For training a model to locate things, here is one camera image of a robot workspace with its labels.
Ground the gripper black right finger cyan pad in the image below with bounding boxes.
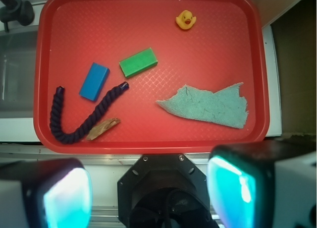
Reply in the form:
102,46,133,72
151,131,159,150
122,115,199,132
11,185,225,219
207,141,317,228

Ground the grey sink faucet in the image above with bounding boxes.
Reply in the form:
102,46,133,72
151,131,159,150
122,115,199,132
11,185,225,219
0,0,35,33

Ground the brown cardboard panel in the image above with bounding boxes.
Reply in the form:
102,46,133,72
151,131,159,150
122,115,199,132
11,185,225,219
252,0,317,137

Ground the green wooden block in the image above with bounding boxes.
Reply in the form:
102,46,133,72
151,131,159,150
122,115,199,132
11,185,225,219
119,48,158,78

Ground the yellow rubber duck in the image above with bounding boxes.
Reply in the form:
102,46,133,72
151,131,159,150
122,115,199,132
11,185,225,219
175,10,197,30

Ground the grey sink basin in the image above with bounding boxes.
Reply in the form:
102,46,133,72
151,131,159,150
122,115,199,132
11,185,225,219
0,31,37,118

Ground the dark navy rope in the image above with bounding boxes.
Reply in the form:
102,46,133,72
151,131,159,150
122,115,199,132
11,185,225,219
49,81,130,145

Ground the small driftwood piece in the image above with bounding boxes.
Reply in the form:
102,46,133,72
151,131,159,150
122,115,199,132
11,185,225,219
86,117,121,141

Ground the light blue cloth rag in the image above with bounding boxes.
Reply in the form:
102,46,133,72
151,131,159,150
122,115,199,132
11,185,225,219
157,82,249,129

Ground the red plastic tray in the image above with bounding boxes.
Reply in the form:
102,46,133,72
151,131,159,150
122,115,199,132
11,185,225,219
34,0,269,154

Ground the blue wooden block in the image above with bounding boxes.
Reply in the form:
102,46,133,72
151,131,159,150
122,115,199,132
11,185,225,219
79,63,110,102

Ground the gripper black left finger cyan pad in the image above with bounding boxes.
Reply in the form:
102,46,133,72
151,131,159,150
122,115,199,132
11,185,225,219
0,158,93,228

